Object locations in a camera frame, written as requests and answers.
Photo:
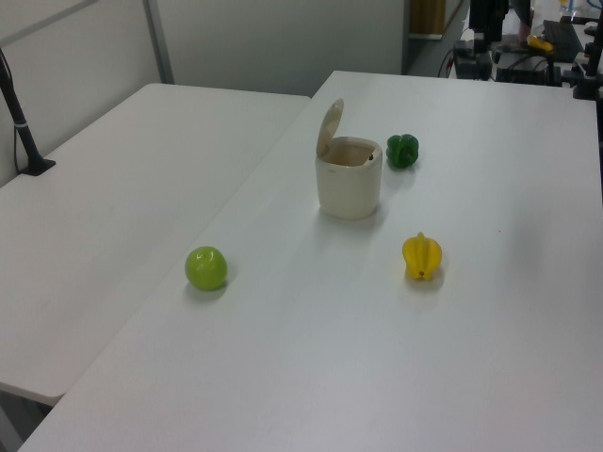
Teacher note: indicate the cream garbage bin with lid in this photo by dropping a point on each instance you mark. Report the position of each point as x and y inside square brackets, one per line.
[348, 188]

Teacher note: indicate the yellow toy fruit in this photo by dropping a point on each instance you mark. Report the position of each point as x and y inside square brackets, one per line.
[539, 43]

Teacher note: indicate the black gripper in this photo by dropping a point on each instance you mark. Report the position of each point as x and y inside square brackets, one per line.
[489, 14]

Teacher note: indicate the black clamp stand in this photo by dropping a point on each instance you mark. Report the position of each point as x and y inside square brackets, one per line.
[588, 75]

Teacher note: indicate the dark green toy bell pepper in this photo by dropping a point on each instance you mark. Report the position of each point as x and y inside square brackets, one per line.
[402, 150]

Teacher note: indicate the light green toy apple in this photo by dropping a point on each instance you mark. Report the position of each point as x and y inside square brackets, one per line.
[205, 268]

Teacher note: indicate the wooden cabinet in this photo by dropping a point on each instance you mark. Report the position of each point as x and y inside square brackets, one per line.
[426, 19]

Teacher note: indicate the black camera pole with base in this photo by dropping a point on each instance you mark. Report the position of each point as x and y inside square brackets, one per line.
[21, 132]

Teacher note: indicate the black equipment box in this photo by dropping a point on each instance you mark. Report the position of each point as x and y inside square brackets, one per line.
[523, 68]

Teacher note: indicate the grey partition post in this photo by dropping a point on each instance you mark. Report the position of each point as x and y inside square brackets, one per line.
[159, 42]

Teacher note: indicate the yellow toy starfruit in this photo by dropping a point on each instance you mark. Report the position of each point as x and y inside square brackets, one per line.
[422, 256]

